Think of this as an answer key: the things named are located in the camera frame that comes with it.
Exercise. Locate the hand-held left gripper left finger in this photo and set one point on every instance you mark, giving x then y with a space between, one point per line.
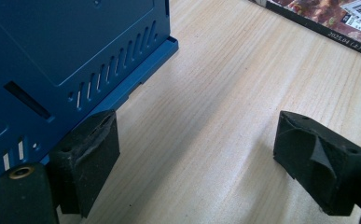
85 161

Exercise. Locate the blue plastic file rack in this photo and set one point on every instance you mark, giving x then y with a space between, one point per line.
60 46

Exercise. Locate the magazine with reddish cover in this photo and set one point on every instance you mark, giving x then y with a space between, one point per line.
324 15

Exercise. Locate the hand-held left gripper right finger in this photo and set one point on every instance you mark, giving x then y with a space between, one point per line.
321 161

